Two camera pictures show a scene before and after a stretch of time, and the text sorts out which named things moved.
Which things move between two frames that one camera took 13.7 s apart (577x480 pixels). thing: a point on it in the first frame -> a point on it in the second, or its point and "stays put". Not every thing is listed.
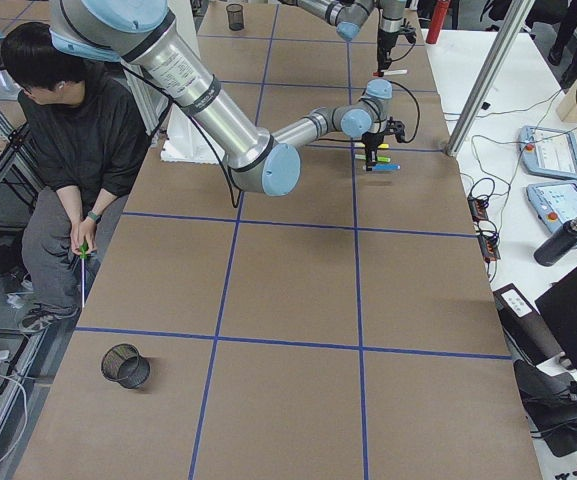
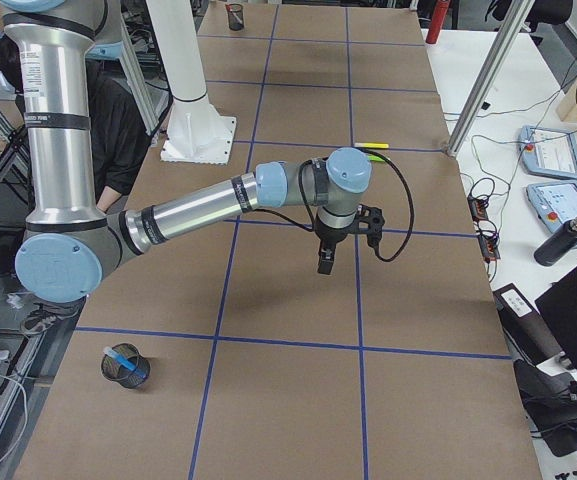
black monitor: (575, 309) stays put
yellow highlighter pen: (362, 145) stays put
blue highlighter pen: (385, 167) -> (122, 360)
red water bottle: (437, 21) stays put
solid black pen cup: (235, 16) stays put
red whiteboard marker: (391, 72) -> (236, 17)
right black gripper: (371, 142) -> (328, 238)
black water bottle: (564, 239) stays put
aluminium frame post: (515, 24) stays put
